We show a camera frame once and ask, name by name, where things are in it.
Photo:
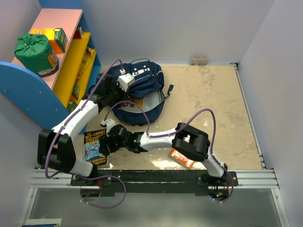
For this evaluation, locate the yellow snack bag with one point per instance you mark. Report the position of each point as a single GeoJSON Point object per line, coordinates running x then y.
{"type": "Point", "coordinates": [86, 60]}

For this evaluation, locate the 169-storey treehouse book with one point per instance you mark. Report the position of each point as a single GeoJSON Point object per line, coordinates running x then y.
{"type": "Point", "coordinates": [91, 148]}

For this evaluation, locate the orange 78-storey treehouse book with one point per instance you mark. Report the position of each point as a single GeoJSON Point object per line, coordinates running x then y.
{"type": "Point", "coordinates": [181, 159]}

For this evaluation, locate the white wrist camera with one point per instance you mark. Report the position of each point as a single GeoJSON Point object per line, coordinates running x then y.
{"type": "Point", "coordinates": [125, 80]}
{"type": "Point", "coordinates": [108, 124]}

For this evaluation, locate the green wrapped round package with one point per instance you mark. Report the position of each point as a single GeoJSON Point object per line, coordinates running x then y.
{"type": "Point", "coordinates": [36, 54]}

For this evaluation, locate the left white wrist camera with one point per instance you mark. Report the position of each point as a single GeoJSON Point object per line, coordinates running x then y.
{"type": "Point", "coordinates": [125, 80]}

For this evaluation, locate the Roald Dahl Charlie book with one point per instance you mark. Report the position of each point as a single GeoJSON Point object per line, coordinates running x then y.
{"type": "Point", "coordinates": [132, 106]}

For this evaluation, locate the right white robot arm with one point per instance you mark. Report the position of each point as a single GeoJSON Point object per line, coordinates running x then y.
{"type": "Point", "coordinates": [189, 141]}

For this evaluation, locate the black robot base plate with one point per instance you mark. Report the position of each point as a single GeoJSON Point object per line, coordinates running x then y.
{"type": "Point", "coordinates": [155, 181]}

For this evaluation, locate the blue pink yellow shelf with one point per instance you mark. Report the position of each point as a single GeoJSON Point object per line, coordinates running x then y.
{"type": "Point", "coordinates": [44, 91]}

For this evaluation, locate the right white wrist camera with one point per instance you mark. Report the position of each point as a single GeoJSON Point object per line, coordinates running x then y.
{"type": "Point", "coordinates": [108, 124]}

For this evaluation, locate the navy blue school backpack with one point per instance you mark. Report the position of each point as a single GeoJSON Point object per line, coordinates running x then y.
{"type": "Point", "coordinates": [148, 85]}

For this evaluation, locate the green box on lower shelf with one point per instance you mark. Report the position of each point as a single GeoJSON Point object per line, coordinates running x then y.
{"type": "Point", "coordinates": [75, 92]}

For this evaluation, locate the small box on yellow shelf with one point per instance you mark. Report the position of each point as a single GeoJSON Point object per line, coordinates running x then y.
{"type": "Point", "coordinates": [78, 33]}

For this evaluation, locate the yellow green carton box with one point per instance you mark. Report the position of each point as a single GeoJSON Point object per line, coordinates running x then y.
{"type": "Point", "coordinates": [56, 37]}

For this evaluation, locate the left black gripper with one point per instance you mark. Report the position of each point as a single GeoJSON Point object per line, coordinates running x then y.
{"type": "Point", "coordinates": [124, 95]}

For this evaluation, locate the small box at back wall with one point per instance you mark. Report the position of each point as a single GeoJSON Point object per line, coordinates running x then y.
{"type": "Point", "coordinates": [199, 61]}

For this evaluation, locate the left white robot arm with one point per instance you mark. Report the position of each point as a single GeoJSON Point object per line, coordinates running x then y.
{"type": "Point", "coordinates": [55, 146]}

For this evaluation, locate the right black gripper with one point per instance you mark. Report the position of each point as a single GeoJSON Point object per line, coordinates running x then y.
{"type": "Point", "coordinates": [104, 141]}

